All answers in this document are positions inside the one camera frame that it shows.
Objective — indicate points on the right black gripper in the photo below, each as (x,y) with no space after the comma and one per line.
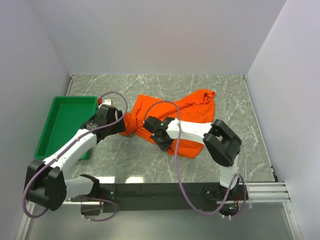
(163,147)

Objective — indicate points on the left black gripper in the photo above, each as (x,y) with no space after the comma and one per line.
(119,127)

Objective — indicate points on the orange t-shirt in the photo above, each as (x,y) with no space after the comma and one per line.
(197,107)

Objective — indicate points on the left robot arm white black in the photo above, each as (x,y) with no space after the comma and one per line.
(45,183)

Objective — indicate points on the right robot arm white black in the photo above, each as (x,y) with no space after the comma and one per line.
(220,141)

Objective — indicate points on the green plastic tray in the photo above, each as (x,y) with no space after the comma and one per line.
(65,117)

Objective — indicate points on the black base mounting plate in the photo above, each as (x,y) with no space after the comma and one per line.
(207,198)

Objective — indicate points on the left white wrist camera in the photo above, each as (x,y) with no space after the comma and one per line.
(101,101)

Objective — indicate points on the aluminium frame rail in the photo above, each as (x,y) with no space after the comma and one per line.
(267,216)

